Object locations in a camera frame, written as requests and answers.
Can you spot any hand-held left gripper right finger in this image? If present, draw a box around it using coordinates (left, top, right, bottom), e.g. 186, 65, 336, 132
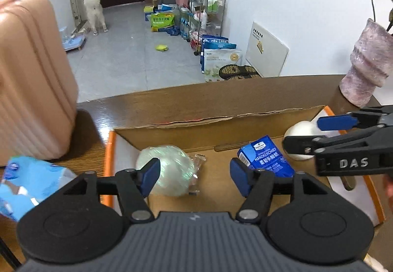
230, 158, 330, 224

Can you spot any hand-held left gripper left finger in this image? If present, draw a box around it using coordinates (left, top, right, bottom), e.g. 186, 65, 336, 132
61, 158, 161, 223

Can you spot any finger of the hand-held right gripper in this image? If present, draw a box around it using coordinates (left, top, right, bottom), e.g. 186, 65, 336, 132
282, 126, 393, 156
318, 108, 393, 131

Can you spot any white round sponge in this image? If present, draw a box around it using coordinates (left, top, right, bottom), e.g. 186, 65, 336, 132
284, 121, 323, 162

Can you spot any clear mesh ball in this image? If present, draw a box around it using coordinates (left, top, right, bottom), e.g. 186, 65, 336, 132
135, 145, 207, 198

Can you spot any blue tissue pack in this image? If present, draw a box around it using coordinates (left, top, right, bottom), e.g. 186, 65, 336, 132
237, 135, 296, 179

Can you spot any red cardboard box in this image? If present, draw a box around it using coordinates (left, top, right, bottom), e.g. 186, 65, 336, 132
104, 105, 386, 227

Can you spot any person's right hand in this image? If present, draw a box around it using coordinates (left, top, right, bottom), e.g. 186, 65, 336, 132
383, 174, 393, 199

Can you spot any pink textured vase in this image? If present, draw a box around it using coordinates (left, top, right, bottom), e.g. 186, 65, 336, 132
339, 18, 393, 108

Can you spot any brown massage slipper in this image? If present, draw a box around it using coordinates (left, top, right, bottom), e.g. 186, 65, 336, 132
241, 65, 262, 79
218, 64, 244, 80

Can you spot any white green pet food bag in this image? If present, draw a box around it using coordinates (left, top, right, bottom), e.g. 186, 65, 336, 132
201, 49, 243, 83

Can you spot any blue wet wipes pack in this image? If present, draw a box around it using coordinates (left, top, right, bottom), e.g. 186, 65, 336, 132
0, 155, 78, 222

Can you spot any blue white pet food bag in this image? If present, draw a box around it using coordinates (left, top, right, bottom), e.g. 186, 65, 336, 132
201, 34, 238, 52

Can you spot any pink ribbed suitcase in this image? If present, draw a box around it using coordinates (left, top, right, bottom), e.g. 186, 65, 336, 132
0, 0, 79, 167

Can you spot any pack of water bottles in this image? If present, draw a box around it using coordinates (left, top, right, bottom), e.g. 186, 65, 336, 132
177, 17, 193, 41

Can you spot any green yellow bag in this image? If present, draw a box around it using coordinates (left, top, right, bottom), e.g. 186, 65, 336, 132
150, 13, 175, 33

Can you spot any blue pet feeder tray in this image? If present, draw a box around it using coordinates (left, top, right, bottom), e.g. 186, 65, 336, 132
60, 27, 87, 52

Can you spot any white dog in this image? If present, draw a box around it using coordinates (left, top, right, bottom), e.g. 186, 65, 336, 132
84, 0, 109, 36

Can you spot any white wall panel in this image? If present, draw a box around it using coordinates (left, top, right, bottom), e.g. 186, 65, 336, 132
246, 21, 290, 78

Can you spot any metal wire rack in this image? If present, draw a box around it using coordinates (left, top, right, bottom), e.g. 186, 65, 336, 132
188, 0, 227, 57

